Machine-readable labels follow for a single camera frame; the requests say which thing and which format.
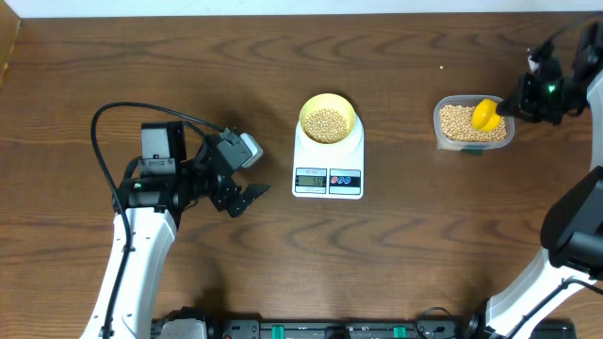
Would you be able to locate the clear container of soybeans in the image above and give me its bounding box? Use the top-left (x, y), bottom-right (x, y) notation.
top-left (433, 95), bottom-right (515, 152)

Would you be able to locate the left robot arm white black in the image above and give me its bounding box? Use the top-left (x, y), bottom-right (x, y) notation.
top-left (83, 121), bottom-right (269, 338)

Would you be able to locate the yellow plastic bowl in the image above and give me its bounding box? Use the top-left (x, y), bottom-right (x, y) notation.
top-left (299, 93), bottom-right (356, 144)

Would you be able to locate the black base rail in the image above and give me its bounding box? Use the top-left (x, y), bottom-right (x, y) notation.
top-left (150, 305), bottom-right (578, 339)

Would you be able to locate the yellow plastic scoop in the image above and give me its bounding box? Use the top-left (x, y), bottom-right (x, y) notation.
top-left (472, 99), bottom-right (502, 132)

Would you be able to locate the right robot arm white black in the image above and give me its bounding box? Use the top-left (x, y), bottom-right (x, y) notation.
top-left (464, 22), bottom-right (602, 338)

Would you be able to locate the white digital kitchen scale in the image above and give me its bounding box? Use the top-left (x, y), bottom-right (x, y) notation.
top-left (291, 115), bottom-right (365, 200)

